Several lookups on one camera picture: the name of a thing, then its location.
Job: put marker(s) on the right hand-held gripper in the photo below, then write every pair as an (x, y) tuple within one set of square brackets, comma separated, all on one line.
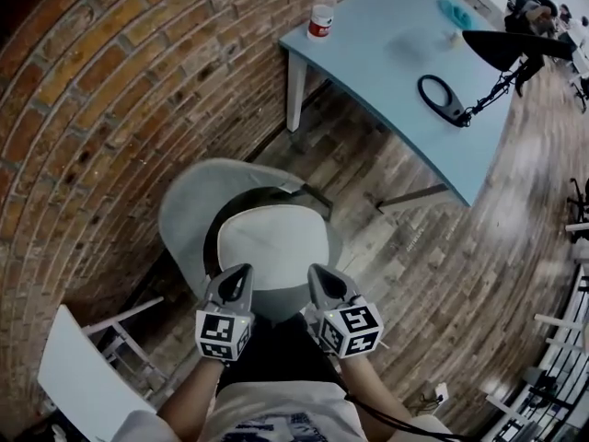
[(354, 329)]

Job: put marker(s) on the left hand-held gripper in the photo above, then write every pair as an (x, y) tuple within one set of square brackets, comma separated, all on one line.
[(216, 329)]

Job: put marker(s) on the grey chair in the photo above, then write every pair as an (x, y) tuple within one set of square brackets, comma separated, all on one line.
[(188, 219)]

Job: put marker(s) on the person's left forearm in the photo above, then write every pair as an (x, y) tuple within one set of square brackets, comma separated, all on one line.
[(191, 394)]

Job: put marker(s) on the person's right forearm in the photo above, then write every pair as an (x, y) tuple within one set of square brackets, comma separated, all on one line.
[(373, 394)]

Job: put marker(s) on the black office chair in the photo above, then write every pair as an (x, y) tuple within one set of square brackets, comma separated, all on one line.
[(579, 198)]

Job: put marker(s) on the person's black trousers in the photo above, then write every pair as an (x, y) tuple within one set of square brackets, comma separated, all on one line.
[(280, 352)]

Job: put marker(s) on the person's white t-shirt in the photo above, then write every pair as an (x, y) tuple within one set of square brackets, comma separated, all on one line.
[(276, 408)]

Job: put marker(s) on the white power adapter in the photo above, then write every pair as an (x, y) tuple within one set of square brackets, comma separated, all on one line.
[(441, 391)]

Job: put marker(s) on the white table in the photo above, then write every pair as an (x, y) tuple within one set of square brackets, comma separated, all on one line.
[(83, 385)]

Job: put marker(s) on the light blue table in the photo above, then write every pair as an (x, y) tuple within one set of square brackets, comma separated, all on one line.
[(391, 76)]

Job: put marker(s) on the plastic bottle with red label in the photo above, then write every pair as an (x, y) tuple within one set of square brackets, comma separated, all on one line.
[(321, 16)]

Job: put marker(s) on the black desk lamp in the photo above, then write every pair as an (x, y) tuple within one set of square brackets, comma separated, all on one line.
[(506, 46)]

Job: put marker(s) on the teal cloth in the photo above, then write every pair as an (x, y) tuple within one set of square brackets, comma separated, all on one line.
[(455, 13)]

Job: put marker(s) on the white metal frame furniture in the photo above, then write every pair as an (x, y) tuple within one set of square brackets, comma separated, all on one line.
[(552, 320)]

